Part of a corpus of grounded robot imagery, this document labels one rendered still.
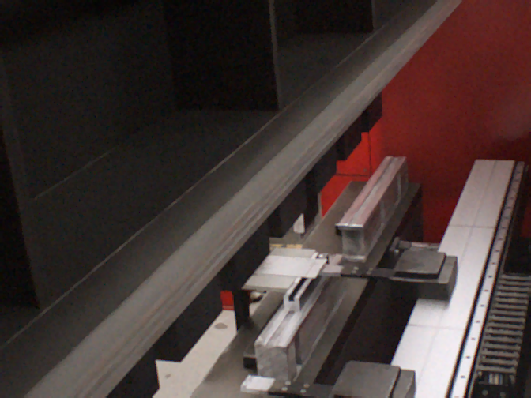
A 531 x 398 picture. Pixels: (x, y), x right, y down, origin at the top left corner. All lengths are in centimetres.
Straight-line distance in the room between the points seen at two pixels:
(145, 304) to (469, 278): 119
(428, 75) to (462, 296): 94
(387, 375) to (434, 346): 19
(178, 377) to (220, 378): 172
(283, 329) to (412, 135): 104
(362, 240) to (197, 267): 141
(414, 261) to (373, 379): 41
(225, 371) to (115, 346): 113
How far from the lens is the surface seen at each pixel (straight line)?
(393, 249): 217
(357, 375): 135
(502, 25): 241
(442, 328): 157
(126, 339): 59
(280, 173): 84
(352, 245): 208
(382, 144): 255
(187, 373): 341
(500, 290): 159
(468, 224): 199
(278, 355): 158
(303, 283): 173
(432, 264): 168
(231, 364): 172
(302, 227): 168
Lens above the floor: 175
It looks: 20 degrees down
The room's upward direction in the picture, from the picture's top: 5 degrees counter-clockwise
